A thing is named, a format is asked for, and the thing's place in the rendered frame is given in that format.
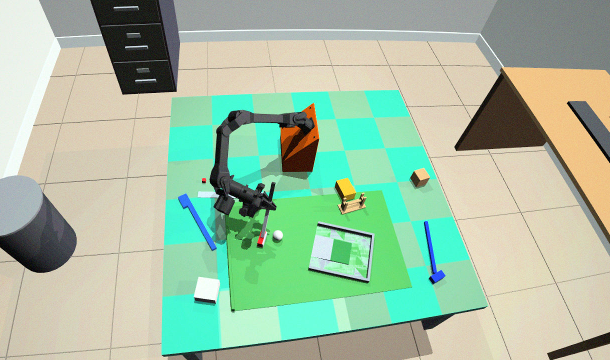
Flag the white golf ball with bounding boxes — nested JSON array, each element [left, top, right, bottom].
[[272, 230, 283, 241]]

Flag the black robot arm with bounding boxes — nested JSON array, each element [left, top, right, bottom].
[[209, 109, 315, 216]]

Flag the green putting mat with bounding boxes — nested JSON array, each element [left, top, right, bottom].
[[228, 190, 412, 311]]

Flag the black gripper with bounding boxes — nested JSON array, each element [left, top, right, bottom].
[[237, 183, 277, 218]]

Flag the white block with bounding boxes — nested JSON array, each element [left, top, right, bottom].
[[194, 277, 221, 304]]

